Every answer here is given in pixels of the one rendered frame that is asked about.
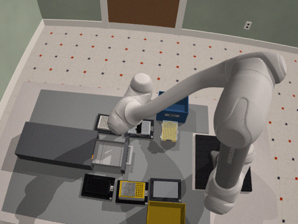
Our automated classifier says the dark blue open bin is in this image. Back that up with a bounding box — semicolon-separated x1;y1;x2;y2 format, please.
156;96;189;123

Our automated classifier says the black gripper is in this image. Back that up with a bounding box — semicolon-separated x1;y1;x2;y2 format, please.
136;123;142;136

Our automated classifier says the grey bench mat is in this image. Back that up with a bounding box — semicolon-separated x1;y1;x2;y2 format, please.
2;89;210;224

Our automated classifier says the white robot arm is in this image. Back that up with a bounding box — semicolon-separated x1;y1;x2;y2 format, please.
107;51;287;215

